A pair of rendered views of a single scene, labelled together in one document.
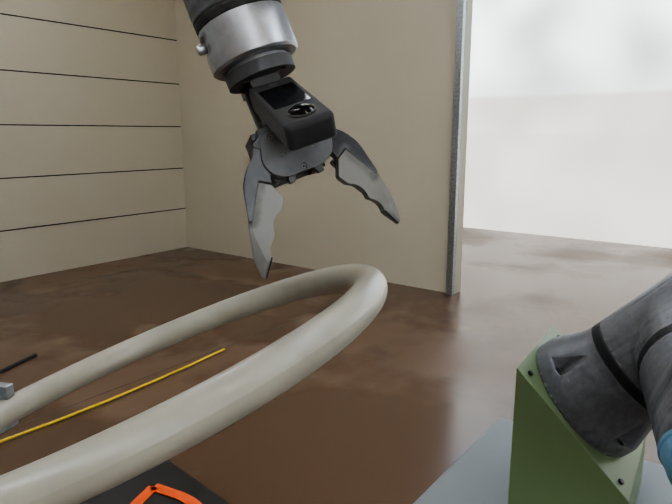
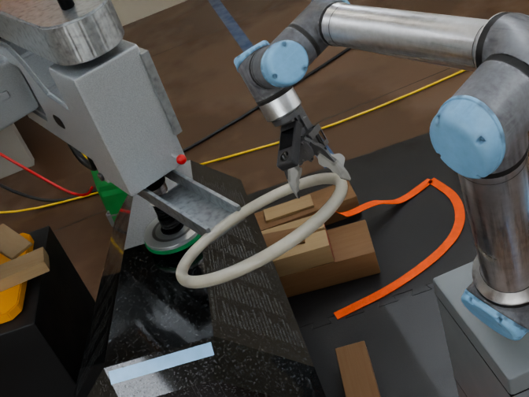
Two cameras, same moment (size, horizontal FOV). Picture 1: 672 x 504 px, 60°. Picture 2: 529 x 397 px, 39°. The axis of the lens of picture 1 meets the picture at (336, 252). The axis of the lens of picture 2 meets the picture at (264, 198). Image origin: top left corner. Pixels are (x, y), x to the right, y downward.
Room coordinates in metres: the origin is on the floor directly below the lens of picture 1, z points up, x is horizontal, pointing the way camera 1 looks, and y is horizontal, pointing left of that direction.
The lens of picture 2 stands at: (-0.45, -0.97, 2.29)
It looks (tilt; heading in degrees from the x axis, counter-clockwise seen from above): 34 degrees down; 49
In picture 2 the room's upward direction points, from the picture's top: 20 degrees counter-clockwise
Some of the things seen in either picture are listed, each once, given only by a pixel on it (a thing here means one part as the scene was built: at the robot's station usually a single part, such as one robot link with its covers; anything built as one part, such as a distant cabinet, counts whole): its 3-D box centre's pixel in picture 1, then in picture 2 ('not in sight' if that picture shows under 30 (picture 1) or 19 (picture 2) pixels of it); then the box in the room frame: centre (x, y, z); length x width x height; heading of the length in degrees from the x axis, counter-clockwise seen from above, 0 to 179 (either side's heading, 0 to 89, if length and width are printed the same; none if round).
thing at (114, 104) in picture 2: not in sight; (110, 113); (0.69, 0.90, 1.33); 0.36 x 0.22 x 0.45; 75
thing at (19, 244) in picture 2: not in sight; (7, 241); (0.44, 1.60, 0.80); 0.20 x 0.10 x 0.05; 85
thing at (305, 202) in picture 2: not in sight; (288, 208); (1.59, 1.24, 0.13); 0.25 x 0.10 x 0.01; 136
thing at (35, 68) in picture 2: not in sight; (76, 94); (0.78, 1.19, 1.31); 0.74 x 0.23 x 0.49; 75
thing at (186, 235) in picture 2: not in sight; (173, 228); (0.67, 0.82, 0.89); 0.21 x 0.21 x 0.01
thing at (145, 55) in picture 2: not in sight; (156, 91); (0.76, 0.72, 1.38); 0.08 x 0.03 x 0.28; 75
